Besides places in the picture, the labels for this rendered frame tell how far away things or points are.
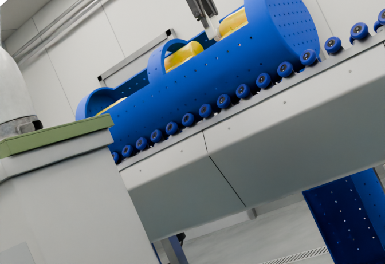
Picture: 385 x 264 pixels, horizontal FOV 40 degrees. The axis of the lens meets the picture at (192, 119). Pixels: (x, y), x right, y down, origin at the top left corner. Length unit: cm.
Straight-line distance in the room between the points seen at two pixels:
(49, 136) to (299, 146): 68
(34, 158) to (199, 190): 69
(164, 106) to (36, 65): 569
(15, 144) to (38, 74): 618
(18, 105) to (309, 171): 80
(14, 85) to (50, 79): 582
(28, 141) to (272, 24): 70
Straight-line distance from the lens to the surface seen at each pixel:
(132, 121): 177
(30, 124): 124
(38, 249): 113
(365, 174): 205
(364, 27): 137
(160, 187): 177
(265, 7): 145
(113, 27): 628
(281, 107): 146
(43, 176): 117
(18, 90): 131
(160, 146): 174
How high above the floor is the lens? 84
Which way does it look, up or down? 4 degrees up
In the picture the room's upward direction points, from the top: 24 degrees counter-clockwise
